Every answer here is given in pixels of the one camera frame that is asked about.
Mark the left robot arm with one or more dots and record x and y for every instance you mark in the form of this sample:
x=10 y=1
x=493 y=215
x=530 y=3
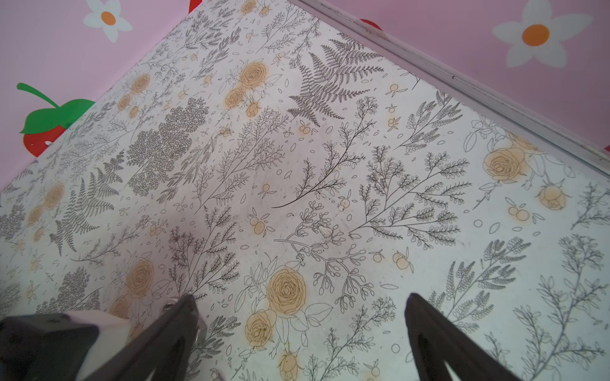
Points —
x=62 y=346

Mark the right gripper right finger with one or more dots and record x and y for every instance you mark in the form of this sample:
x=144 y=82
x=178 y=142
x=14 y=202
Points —
x=439 y=346

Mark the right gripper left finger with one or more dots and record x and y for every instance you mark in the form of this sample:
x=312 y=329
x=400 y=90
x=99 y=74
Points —
x=161 y=352

